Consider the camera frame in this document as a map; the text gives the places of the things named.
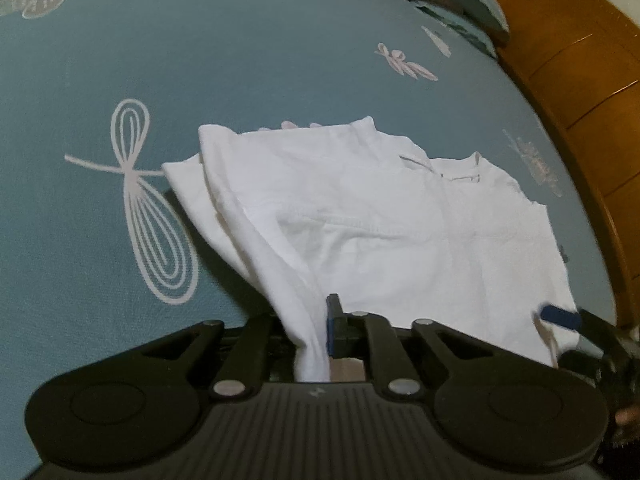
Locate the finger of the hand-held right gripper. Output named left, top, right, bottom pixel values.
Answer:
left=540, top=302, right=617, bottom=350

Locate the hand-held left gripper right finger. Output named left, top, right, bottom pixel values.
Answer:
left=325, top=294, right=506, bottom=401

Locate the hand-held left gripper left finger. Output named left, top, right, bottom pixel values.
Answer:
left=115, top=312, right=296, bottom=401

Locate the white long-sleeved shirt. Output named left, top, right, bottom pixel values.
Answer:
left=162, top=116, right=581, bottom=381

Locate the wooden headboard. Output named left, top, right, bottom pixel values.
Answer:
left=487, top=0, right=640, bottom=331

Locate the bed with teal floral sheet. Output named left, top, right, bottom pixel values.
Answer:
left=0, top=0, right=621, bottom=480

